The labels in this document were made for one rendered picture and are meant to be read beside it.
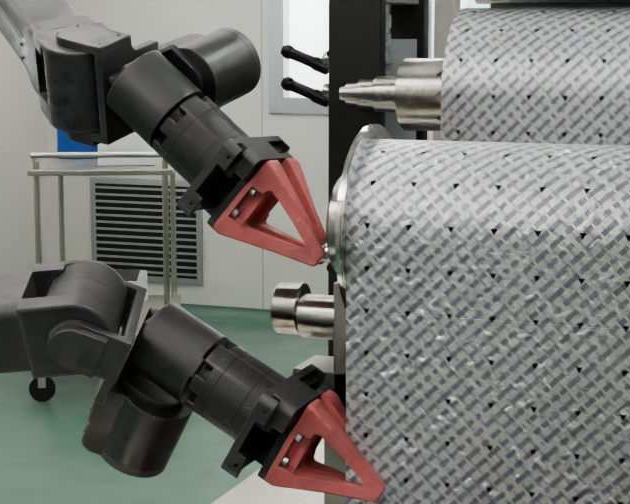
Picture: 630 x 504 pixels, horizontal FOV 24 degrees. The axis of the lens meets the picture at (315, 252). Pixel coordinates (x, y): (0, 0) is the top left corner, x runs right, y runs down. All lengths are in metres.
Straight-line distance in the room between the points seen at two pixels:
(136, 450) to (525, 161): 0.35
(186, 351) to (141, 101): 0.19
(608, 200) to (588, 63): 0.26
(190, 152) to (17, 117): 6.26
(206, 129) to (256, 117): 5.98
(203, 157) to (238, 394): 0.18
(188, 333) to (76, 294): 0.08
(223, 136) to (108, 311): 0.16
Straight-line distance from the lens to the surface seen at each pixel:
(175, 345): 1.04
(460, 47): 1.22
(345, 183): 0.99
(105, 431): 1.09
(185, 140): 1.08
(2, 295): 1.05
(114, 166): 5.64
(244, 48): 1.16
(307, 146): 6.96
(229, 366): 1.03
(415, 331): 0.99
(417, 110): 1.27
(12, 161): 7.29
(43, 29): 1.19
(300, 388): 1.02
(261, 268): 7.12
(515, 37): 1.22
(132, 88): 1.10
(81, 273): 1.06
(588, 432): 0.98
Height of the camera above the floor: 1.39
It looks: 8 degrees down
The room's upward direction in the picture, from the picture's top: straight up
